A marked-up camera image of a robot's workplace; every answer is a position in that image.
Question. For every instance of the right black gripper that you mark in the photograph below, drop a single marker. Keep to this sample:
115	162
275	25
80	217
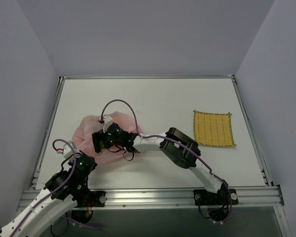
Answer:
96	141

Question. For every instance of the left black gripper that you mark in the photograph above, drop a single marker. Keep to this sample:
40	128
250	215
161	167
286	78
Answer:
70	161

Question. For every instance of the pink plastic bag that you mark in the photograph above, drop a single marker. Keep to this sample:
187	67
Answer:
90	138

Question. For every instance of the green fake fruit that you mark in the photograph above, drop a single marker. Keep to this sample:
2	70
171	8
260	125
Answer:
102	145

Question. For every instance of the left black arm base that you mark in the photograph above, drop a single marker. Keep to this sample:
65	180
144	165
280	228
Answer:
88	200

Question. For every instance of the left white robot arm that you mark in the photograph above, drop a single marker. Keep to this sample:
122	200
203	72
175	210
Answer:
64	191

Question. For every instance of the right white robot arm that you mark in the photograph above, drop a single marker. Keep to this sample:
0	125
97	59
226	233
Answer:
182	150

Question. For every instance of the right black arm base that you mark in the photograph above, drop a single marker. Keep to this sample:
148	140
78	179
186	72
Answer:
216	207

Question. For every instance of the yellow bamboo mat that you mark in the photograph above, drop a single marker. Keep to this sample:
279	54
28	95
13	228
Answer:
213	129

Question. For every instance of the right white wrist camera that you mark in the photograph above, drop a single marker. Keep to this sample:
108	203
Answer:
106	121

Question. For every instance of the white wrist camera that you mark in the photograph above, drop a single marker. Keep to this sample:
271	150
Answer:
66	151
106	121

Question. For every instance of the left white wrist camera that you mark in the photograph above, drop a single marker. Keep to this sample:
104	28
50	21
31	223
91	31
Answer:
66	151

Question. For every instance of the aluminium front rail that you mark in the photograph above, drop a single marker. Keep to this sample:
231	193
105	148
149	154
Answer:
173	198

